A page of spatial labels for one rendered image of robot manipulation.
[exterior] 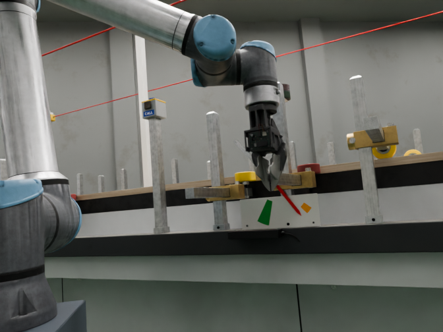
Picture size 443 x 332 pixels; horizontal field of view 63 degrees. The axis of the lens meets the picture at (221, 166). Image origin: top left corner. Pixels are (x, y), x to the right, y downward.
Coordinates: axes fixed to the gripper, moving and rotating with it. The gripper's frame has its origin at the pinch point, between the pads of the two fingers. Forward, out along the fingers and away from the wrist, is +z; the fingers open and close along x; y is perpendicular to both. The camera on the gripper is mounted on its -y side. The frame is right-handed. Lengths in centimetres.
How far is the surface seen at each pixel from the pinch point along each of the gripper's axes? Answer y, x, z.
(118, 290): -47, -98, 38
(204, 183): -45, -46, -8
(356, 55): -481, -16, -226
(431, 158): -46, 38, -7
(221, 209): -24.5, -28.0, 4.3
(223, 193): -19.1, -23.8, -0.9
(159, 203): -24, -54, 0
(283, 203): -24.0, -5.1, 4.0
